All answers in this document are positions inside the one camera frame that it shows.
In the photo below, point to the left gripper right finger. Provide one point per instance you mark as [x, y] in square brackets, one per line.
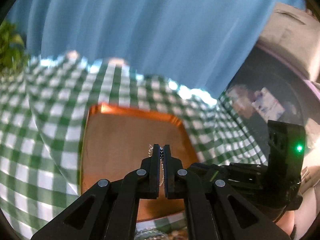
[214, 210]

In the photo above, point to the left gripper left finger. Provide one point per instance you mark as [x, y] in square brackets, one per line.
[108, 210]

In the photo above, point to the person right hand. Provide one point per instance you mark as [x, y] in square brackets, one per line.
[287, 222]

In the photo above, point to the copper pink tray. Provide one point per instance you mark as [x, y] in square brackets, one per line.
[117, 139]

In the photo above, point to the clear storage bin purple lid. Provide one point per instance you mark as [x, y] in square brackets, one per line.
[267, 87]

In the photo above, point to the green checkered tablecloth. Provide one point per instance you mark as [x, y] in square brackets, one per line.
[43, 116]

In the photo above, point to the beige fabric storage box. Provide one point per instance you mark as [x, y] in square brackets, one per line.
[294, 35]

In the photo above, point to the blue curtain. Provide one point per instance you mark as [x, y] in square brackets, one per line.
[198, 43]

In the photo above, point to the potted green plant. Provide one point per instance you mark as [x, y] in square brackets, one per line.
[14, 57]

